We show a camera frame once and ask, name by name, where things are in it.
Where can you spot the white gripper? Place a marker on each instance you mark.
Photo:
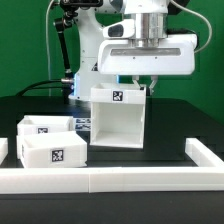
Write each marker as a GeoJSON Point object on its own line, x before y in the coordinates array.
{"type": "Point", "coordinates": [173, 56]}

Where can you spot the white drawer cabinet frame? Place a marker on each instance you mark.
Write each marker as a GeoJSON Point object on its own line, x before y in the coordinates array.
{"type": "Point", "coordinates": [117, 115]}

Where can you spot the white front drawer box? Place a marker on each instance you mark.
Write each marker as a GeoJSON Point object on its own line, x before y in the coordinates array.
{"type": "Point", "coordinates": [52, 150]}

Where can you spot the white drawer box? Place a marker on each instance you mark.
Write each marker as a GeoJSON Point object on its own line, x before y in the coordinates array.
{"type": "Point", "coordinates": [36, 124]}
{"type": "Point", "coordinates": [52, 150]}

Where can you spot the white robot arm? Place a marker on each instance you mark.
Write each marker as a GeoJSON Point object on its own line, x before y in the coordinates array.
{"type": "Point", "coordinates": [129, 38]}

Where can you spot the white rear drawer box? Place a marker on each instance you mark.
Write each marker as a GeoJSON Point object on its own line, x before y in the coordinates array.
{"type": "Point", "coordinates": [36, 124]}

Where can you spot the fiducial marker sheet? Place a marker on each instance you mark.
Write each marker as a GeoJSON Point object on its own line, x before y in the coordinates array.
{"type": "Point", "coordinates": [82, 124]}

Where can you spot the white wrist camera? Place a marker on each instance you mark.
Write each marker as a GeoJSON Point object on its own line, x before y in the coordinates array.
{"type": "Point", "coordinates": [124, 29]}

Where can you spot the white right border rail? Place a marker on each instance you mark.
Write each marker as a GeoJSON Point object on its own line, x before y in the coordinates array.
{"type": "Point", "coordinates": [201, 155]}

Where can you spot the white border rail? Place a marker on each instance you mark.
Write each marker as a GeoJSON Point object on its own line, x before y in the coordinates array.
{"type": "Point", "coordinates": [201, 155]}
{"type": "Point", "coordinates": [3, 149]}
{"type": "Point", "coordinates": [94, 180]}

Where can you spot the white front border rail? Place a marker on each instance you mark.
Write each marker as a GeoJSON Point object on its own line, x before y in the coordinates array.
{"type": "Point", "coordinates": [94, 180]}

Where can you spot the white left border rail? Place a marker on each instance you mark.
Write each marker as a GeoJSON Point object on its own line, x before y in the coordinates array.
{"type": "Point", "coordinates": [3, 149]}

